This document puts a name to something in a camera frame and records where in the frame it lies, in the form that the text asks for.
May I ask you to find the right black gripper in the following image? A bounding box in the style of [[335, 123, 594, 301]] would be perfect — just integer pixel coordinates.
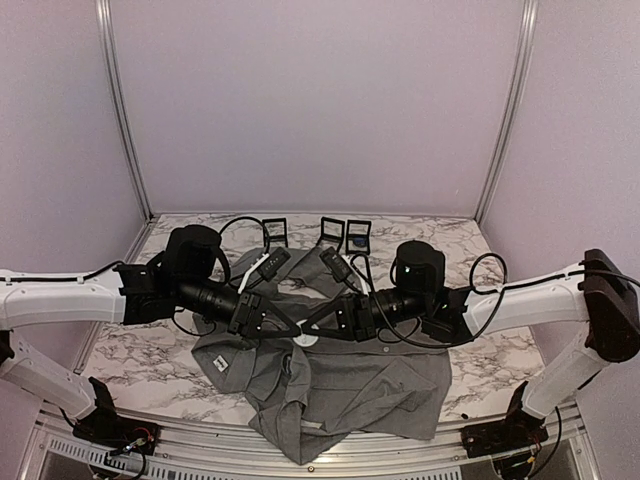
[[300, 287, 430, 343]]

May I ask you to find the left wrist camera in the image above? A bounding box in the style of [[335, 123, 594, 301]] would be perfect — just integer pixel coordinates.
[[237, 247, 291, 293]]

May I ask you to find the aluminium frame post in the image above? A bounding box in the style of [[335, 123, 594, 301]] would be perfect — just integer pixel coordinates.
[[95, 0, 154, 223], [474, 0, 539, 226]]

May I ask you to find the right aluminium frame post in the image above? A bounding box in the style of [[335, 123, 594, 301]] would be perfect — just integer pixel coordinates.
[[474, 0, 539, 226]]

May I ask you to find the middle black display frame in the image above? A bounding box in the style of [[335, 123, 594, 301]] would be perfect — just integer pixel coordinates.
[[316, 216, 346, 251]]

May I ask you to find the black display frame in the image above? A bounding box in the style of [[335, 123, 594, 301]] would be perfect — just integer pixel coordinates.
[[316, 216, 346, 251], [262, 217, 289, 248], [345, 219, 372, 255]]

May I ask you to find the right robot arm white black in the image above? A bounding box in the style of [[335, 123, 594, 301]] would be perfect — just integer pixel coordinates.
[[296, 240, 639, 448]]

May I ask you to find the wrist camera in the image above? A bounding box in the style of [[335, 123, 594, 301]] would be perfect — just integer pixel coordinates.
[[320, 247, 369, 296], [237, 247, 291, 293]]

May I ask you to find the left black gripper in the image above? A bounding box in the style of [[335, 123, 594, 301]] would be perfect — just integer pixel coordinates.
[[175, 276, 301, 340]]

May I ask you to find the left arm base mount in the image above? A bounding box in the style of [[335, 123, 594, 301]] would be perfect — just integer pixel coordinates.
[[73, 377, 160, 455]]

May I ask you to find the left aluminium frame post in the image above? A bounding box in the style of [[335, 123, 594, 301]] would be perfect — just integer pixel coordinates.
[[95, 0, 154, 223]]

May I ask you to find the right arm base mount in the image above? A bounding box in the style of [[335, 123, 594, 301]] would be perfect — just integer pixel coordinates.
[[461, 381, 566, 458]]

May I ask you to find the left black display frame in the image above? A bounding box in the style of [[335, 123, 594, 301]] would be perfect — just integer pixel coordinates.
[[262, 217, 289, 248]]

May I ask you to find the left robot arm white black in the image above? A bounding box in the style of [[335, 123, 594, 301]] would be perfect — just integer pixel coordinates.
[[1, 225, 301, 445]]

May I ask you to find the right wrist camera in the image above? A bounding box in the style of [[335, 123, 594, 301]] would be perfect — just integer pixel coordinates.
[[320, 247, 369, 296]]

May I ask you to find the pink round brooch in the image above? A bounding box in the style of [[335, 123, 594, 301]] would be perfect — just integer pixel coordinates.
[[293, 333, 319, 348]]

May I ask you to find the grey button shirt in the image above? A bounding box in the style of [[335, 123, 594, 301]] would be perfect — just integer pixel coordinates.
[[191, 245, 453, 467]]

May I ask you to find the front aluminium rail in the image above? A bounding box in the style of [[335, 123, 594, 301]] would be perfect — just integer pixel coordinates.
[[29, 394, 596, 480]]

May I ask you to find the right black display frame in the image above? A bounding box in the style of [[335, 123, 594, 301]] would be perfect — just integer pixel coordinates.
[[345, 219, 372, 255]]

